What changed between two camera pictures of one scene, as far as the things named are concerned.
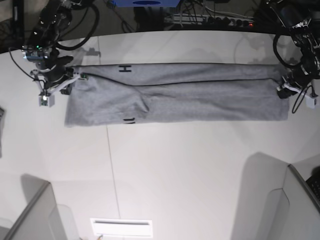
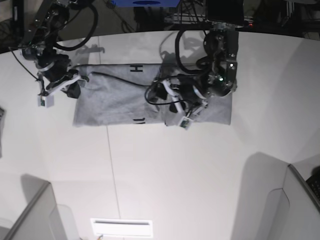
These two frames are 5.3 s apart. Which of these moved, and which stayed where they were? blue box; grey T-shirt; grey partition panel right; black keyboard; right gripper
Moved: grey T-shirt; right gripper
Stayed: grey partition panel right; black keyboard; blue box
